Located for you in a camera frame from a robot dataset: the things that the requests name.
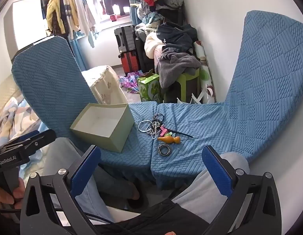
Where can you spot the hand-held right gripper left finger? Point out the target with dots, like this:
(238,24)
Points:
(86,169)

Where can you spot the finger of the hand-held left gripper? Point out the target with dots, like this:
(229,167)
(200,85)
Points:
(43,138)
(25,136)

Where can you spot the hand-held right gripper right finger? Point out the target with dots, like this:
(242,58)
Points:
(216,169)

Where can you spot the black hair stick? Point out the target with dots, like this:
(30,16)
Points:
(180,133)

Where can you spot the pale green cardboard box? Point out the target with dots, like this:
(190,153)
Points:
(122,127)

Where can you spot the orange gourd pendant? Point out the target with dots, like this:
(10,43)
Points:
(169,140)

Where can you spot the small green charm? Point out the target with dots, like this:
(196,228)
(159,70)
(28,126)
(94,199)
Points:
(168,135)

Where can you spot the pink hair clip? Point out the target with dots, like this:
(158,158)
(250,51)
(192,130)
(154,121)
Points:
(163,131)

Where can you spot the silver bangle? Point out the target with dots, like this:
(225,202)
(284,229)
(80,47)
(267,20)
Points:
(139,127)

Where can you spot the person's left hand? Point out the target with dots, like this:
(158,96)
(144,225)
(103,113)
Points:
(17,195)

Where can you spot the person's grey trousers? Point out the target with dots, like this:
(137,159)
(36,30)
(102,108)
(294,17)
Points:
(210,191)

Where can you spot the patterned pastel blanket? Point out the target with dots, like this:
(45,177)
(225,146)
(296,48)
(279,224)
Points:
(11,117)

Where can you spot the person's foot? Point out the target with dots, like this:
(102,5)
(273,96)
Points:
(135,193)

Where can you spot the blue textured covered chair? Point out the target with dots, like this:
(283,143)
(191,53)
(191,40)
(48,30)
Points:
(264,78)
(51,78)

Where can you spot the white carrier bag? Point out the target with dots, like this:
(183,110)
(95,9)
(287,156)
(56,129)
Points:
(198,98)

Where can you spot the cream lace appliance cover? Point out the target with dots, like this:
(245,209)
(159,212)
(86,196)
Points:
(104,83)

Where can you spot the green plastic stool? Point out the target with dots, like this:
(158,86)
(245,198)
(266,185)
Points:
(188,83)

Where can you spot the floral printed board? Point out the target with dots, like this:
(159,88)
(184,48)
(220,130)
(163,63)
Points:
(206,78)

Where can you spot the colourful purple cloth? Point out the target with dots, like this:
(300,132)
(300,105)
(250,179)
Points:
(130,83)

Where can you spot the green printed carton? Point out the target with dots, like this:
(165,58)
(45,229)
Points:
(149,89)

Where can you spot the light blue hanging garment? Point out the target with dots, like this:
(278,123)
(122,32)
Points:
(91,40)

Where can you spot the grey fleece garment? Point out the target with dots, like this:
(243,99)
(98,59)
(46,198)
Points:
(173,66)

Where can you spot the red suitcase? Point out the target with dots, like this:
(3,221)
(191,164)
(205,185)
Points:
(129,62)

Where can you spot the pink cloth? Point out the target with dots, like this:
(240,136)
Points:
(157,56)

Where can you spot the grey black suitcase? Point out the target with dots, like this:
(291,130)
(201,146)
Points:
(124,38)

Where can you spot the yellow knit sweater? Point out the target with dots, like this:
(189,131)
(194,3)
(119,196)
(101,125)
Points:
(54,7)

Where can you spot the dark blue jacket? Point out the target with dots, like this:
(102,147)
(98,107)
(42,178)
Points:
(178,35)

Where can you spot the red cup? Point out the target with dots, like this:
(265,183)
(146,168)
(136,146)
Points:
(113,17)

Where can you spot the cream padded coat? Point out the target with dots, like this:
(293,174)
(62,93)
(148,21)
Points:
(151,45)

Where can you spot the blue curtain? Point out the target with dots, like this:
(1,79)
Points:
(134,7)

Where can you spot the light blue clothes pile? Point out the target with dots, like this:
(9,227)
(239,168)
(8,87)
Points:
(151,20)

